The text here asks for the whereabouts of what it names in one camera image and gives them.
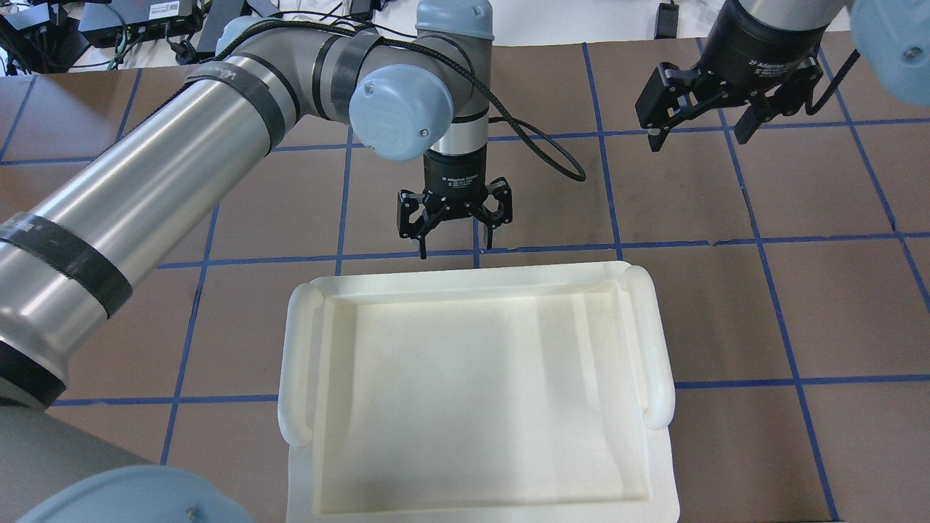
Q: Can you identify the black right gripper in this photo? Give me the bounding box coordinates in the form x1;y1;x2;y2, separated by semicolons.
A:
635;1;836;153

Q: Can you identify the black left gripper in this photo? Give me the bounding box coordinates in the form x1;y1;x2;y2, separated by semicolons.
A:
397;149;514;259

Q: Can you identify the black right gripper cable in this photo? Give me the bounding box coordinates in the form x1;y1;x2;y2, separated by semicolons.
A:
817;47;862;110

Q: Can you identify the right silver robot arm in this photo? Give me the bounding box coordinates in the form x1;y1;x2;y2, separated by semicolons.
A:
635;1;929;152

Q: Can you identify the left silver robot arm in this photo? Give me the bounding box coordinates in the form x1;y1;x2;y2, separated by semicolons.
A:
1;1;494;522

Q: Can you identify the white plastic tray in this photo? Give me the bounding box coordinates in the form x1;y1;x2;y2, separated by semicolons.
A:
277;261;681;522

